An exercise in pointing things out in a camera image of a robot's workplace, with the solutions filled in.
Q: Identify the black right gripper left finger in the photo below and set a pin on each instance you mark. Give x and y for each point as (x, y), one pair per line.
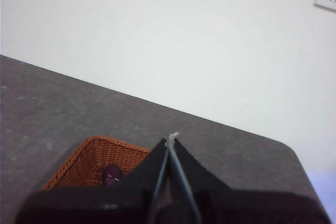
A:
(92, 205)

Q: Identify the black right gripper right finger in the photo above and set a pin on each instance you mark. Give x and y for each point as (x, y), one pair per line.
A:
(249, 208)

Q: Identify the purple eggplant with green stem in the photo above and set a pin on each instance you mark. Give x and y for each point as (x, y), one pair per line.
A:
(112, 175)

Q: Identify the brown wicker basket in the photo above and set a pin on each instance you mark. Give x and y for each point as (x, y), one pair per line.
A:
(86, 163)

